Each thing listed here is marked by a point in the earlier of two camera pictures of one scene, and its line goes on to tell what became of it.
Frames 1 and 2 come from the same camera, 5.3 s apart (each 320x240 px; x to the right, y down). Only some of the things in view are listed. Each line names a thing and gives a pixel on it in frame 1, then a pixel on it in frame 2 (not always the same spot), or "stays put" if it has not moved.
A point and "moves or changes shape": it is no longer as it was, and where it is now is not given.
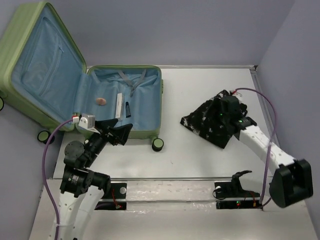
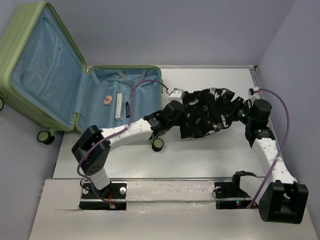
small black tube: (127, 110) stays put
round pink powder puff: (101, 101) → (107, 100)
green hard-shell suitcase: (44, 76) stays put
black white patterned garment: (203, 121) moves or changes shape
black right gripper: (217, 104) → (239, 103)
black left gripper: (120, 133) → (182, 121)
